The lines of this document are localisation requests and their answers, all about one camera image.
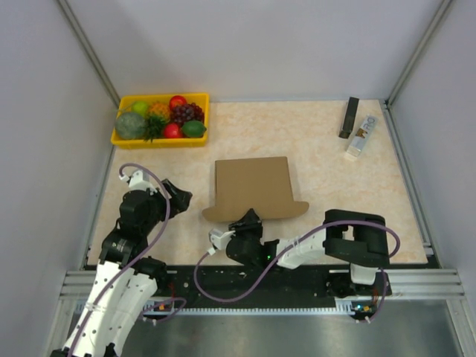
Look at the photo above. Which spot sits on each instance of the brown cardboard box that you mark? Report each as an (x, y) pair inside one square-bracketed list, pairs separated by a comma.
[(260, 184)]

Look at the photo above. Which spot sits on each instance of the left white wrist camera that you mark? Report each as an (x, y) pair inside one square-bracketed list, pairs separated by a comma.
[(138, 180)]

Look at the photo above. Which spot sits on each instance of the yellow plastic tray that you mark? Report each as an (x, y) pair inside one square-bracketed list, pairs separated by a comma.
[(202, 99)]

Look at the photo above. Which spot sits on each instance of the green apple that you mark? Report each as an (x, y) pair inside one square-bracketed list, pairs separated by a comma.
[(140, 107)]

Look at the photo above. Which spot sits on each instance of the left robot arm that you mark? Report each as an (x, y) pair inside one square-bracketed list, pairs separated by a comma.
[(125, 280)]

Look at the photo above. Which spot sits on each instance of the purple grapes bunch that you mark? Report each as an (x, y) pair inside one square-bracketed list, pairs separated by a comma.
[(187, 112)]

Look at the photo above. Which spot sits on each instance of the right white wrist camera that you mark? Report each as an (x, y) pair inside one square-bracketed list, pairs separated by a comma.
[(219, 240)]

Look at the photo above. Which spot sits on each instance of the red apple front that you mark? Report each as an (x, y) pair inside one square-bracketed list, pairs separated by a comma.
[(172, 131)]

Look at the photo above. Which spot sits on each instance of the green melon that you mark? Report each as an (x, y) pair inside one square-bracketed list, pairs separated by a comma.
[(130, 126)]

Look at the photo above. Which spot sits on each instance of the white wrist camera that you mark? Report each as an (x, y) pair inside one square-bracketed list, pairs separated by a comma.
[(219, 240), (138, 180)]

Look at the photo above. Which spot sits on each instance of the orange pineapple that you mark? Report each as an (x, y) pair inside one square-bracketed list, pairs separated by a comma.
[(159, 110)]

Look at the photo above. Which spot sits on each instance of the white silver carton box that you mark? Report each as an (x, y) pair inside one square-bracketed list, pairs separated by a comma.
[(361, 137)]

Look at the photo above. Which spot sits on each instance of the red apple back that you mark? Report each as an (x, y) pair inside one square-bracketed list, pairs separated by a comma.
[(176, 101)]

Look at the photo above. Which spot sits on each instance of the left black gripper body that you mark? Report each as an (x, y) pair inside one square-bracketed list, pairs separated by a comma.
[(158, 210)]

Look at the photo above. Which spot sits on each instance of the green lemon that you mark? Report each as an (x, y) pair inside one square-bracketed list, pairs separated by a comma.
[(194, 129)]

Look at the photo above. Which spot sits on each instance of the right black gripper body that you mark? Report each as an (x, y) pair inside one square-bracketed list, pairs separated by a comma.
[(253, 232)]

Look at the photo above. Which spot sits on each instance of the black carton box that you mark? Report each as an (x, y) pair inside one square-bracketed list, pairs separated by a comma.
[(348, 122)]

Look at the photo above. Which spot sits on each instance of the red apple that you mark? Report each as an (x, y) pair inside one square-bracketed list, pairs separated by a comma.
[(172, 131), (176, 101)]

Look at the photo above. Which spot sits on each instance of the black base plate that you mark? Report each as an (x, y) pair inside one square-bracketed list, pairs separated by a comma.
[(304, 287)]

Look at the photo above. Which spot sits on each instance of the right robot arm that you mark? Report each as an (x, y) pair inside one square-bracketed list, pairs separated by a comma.
[(359, 239)]

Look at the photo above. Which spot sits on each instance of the aluminium frame rail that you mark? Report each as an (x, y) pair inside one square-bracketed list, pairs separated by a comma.
[(407, 284)]

